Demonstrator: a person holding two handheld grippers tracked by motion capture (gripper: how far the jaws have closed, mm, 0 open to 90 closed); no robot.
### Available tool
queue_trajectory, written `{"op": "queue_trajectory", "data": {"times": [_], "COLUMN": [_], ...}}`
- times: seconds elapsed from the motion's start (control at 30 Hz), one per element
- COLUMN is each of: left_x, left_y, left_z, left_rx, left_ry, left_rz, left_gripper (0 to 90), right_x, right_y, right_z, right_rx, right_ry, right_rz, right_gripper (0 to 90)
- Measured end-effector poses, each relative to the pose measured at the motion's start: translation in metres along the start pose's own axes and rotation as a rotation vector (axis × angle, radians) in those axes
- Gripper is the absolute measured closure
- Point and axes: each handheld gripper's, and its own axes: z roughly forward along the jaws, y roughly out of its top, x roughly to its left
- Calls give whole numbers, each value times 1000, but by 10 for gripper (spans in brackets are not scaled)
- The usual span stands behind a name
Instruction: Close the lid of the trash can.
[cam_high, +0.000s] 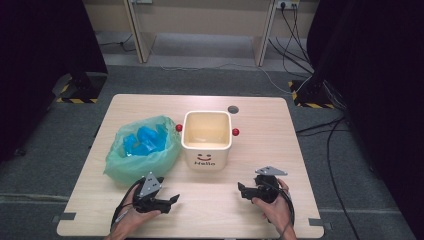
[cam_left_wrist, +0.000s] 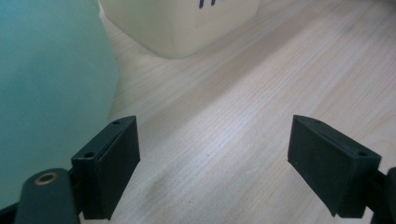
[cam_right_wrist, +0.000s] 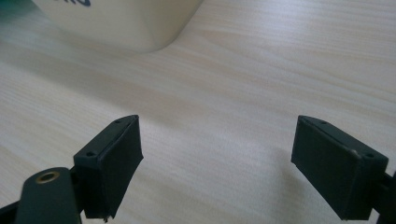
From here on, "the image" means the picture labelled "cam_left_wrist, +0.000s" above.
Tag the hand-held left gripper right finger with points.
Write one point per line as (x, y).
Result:
(330, 161)

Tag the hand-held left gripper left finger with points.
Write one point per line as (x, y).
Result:
(109, 168)

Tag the green plastic bag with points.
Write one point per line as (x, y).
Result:
(53, 93)

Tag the white plastic bin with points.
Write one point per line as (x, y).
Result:
(180, 28)

